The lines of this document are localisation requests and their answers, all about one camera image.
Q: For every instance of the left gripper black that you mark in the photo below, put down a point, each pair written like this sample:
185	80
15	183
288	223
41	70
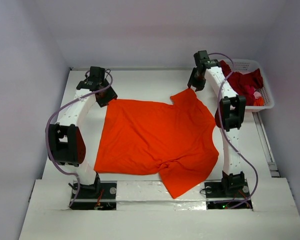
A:
110	96

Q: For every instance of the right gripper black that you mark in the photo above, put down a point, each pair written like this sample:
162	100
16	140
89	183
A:
196	80

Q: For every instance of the orange t shirt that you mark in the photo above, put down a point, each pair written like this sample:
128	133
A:
173	140

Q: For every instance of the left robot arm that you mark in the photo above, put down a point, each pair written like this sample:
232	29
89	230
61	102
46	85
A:
64	141

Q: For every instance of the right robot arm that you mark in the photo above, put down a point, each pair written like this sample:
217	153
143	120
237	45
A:
229	117

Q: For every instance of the white plastic basket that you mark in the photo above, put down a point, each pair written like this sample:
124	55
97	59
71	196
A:
245	66

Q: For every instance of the dark red t shirt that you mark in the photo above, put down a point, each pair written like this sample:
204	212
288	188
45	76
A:
238	81

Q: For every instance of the pink garment in basket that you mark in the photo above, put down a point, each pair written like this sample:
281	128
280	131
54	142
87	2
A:
252	92

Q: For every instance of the small orange garment in basket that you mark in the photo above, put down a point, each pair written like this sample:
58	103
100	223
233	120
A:
258	102

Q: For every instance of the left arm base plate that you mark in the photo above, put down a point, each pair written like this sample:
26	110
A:
103	199

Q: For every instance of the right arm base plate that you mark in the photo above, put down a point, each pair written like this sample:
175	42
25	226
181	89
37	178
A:
217	198

